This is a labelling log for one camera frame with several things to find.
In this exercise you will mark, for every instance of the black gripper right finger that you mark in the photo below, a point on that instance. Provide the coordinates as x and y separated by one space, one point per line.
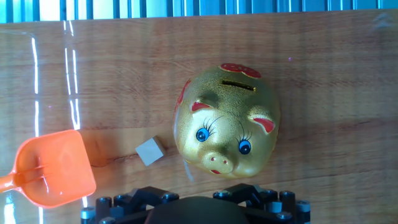
273 205

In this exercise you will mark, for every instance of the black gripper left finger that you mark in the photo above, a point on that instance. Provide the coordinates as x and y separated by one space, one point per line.
124 205

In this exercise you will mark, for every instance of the small wooden cube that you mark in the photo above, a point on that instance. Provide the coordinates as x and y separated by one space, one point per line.
150 152

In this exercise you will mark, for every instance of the orange green toy shovel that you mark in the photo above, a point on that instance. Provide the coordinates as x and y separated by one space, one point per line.
56 168

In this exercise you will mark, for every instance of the brown wooden board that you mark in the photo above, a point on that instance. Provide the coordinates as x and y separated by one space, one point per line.
311 140

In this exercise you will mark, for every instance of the gold piggy bank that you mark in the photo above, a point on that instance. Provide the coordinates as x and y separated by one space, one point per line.
227 124

